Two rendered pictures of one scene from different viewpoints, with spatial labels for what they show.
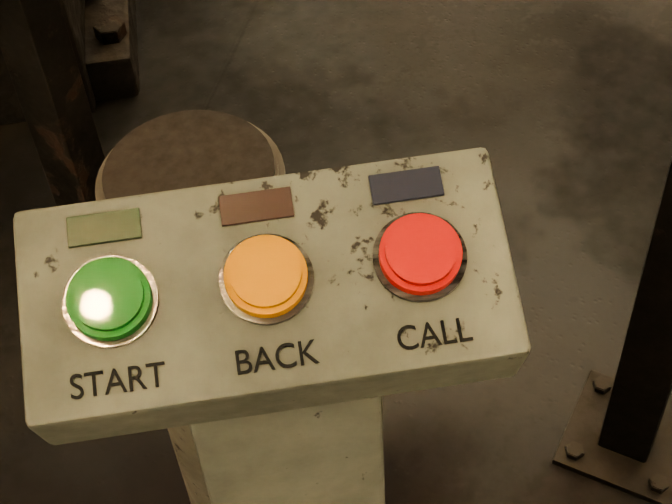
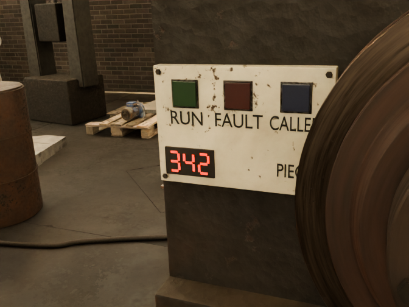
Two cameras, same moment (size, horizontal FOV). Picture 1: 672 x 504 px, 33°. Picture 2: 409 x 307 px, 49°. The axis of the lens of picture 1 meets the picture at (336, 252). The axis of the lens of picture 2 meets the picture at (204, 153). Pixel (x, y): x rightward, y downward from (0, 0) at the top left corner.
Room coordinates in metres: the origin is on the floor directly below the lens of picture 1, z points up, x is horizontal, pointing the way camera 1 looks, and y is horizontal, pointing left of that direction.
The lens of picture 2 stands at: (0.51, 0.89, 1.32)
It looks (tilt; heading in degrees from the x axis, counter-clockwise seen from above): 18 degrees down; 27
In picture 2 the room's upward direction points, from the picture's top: 2 degrees counter-clockwise
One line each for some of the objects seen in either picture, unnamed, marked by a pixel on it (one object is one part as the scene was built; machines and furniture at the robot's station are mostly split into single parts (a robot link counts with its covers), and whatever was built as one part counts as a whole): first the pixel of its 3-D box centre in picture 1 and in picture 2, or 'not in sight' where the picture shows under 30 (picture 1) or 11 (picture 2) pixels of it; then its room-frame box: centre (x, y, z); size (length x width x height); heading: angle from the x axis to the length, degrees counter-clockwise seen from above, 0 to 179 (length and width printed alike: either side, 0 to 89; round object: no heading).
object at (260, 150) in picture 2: not in sight; (240, 128); (1.09, 1.12, 1.15); 0.26 x 0.02 x 0.18; 95
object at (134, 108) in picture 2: not in sight; (137, 109); (4.66, 3.84, 0.25); 0.40 x 0.24 x 0.22; 5
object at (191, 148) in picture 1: (236, 393); not in sight; (0.50, 0.09, 0.26); 0.12 x 0.12 x 0.52
